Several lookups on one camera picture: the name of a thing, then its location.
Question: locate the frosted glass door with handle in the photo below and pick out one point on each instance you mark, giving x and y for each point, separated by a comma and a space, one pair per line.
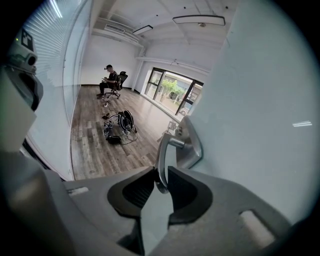
250, 87

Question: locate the white air vent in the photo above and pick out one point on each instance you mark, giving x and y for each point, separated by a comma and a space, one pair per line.
115, 28

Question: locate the black office chair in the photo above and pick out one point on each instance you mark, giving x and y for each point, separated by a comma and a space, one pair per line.
120, 83

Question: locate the ceiling light bar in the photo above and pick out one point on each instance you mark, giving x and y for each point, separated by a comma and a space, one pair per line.
142, 29
198, 20

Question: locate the black handheld device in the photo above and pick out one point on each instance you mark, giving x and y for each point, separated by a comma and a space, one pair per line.
106, 116

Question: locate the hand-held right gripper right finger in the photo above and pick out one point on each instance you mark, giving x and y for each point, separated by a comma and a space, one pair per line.
212, 220

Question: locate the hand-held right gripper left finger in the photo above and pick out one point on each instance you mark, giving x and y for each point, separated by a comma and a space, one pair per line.
100, 212

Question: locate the large black-framed window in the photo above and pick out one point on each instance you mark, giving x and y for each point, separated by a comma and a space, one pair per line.
172, 90

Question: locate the glass partition with blinds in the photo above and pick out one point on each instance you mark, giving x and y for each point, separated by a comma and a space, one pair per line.
57, 62

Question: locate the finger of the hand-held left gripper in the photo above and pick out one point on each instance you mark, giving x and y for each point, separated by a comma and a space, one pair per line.
33, 90
12, 120

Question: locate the black pouch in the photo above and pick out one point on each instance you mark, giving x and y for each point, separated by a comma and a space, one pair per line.
114, 140

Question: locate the spare hand-held grippers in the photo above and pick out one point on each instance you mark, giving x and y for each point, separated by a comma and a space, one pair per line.
109, 128

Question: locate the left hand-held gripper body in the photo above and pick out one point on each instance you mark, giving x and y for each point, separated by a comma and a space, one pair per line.
25, 57

